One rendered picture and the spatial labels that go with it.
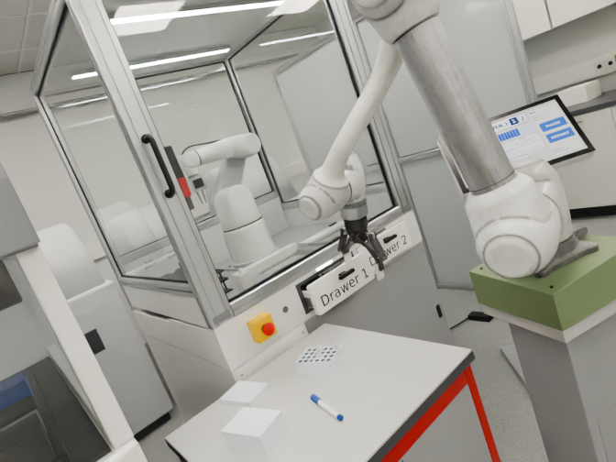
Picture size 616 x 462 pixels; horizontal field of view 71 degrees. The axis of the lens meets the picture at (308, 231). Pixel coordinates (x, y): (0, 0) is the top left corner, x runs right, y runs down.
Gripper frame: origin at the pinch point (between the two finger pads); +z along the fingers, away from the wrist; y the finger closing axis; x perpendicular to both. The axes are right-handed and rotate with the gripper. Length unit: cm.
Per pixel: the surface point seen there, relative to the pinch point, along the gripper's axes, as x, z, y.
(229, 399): 57, 14, 4
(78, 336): 84, -27, -1
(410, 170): -155, 16, 94
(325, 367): 35.1, 8.9, -14.2
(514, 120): -94, -28, -9
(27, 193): 42, -16, 350
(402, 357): 21.6, 7.6, -30.5
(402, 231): -39.7, 3.8, 14.1
